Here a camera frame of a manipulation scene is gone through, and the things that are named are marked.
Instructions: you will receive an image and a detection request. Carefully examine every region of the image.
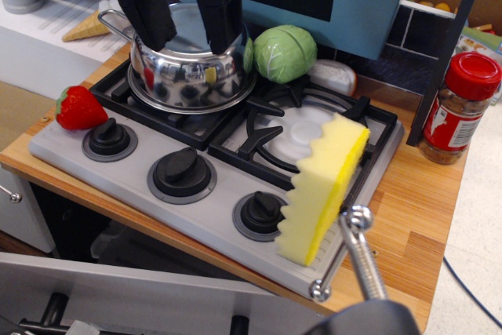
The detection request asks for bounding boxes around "shiny steel pot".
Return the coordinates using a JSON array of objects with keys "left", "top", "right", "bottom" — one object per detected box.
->
[{"left": 98, "top": 3, "right": 256, "bottom": 115}]

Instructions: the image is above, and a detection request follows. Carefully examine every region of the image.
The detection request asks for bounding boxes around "yellow sponge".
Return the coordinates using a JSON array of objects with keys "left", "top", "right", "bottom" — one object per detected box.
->
[{"left": 275, "top": 114, "right": 370, "bottom": 266}]

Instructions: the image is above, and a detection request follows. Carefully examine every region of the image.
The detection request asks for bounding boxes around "toy ice cream cone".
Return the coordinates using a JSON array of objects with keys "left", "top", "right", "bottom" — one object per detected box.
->
[{"left": 62, "top": 10, "right": 110, "bottom": 42}]

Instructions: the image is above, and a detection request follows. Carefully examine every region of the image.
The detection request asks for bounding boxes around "green toy cabbage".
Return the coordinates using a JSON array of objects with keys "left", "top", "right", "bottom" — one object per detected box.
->
[{"left": 254, "top": 25, "right": 318, "bottom": 84}]

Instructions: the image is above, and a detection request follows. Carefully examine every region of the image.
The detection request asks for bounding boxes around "black left burner grate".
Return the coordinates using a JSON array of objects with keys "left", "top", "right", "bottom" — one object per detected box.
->
[{"left": 90, "top": 60, "right": 246, "bottom": 151}]

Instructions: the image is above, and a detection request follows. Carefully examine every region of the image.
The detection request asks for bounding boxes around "black burner grate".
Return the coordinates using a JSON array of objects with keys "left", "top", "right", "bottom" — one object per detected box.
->
[
  {"left": 90, "top": 60, "right": 246, "bottom": 151},
  {"left": 207, "top": 84, "right": 404, "bottom": 206}
]

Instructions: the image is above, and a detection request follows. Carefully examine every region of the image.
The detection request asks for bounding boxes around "red toy strawberry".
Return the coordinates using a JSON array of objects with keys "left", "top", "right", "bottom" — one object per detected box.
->
[{"left": 55, "top": 86, "right": 108, "bottom": 130}]

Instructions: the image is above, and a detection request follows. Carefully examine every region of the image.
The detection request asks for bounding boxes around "black right burner grate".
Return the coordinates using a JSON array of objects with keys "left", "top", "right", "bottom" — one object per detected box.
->
[{"left": 207, "top": 84, "right": 404, "bottom": 206}]

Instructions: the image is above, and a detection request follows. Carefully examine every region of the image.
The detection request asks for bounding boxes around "black left stove knob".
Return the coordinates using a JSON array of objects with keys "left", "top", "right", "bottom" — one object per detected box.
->
[{"left": 82, "top": 118, "right": 138, "bottom": 162}]

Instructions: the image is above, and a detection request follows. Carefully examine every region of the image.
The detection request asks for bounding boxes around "black stove knob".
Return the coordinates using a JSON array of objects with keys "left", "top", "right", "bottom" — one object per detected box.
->
[
  {"left": 147, "top": 147, "right": 217, "bottom": 205},
  {"left": 232, "top": 191, "right": 286, "bottom": 242},
  {"left": 82, "top": 118, "right": 138, "bottom": 162}
]

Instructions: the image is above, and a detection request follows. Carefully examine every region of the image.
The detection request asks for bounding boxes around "white toy bread slice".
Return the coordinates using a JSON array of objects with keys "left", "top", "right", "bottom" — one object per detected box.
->
[{"left": 307, "top": 59, "right": 357, "bottom": 96}]

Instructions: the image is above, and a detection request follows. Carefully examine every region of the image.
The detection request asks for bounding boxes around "black middle stove knob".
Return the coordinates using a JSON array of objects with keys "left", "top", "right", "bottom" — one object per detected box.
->
[{"left": 147, "top": 147, "right": 217, "bottom": 205}]

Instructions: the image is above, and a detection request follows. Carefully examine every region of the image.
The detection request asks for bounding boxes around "grey toy stove top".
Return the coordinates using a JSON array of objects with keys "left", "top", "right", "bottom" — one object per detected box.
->
[{"left": 27, "top": 60, "right": 406, "bottom": 297}]

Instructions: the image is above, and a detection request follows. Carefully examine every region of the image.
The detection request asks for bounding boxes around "black right stove knob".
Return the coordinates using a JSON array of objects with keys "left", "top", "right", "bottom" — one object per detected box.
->
[{"left": 232, "top": 191, "right": 286, "bottom": 242}]

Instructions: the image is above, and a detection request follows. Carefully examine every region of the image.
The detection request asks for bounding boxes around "orange toy fruit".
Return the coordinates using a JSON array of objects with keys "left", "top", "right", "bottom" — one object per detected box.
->
[{"left": 434, "top": 2, "right": 452, "bottom": 13}]

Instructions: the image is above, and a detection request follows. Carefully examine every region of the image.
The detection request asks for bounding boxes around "red lidded spice jar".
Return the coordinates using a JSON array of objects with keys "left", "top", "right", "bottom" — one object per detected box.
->
[{"left": 418, "top": 52, "right": 501, "bottom": 165}]

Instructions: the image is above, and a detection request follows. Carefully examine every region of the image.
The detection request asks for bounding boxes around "grey oven door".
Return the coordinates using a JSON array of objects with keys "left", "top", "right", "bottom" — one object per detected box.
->
[{"left": 1, "top": 253, "right": 325, "bottom": 334}]

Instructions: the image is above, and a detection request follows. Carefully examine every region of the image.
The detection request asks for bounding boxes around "chrome towel rail handle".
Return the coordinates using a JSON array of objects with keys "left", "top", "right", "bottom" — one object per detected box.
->
[{"left": 308, "top": 205, "right": 389, "bottom": 304}]

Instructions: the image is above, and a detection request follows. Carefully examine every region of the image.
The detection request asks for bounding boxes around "black metal post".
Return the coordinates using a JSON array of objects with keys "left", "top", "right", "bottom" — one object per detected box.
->
[{"left": 406, "top": 0, "right": 475, "bottom": 147}]

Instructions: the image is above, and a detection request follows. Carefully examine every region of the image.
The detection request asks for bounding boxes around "blue cable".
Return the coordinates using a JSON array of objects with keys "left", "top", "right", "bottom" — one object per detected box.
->
[{"left": 443, "top": 256, "right": 502, "bottom": 329}]

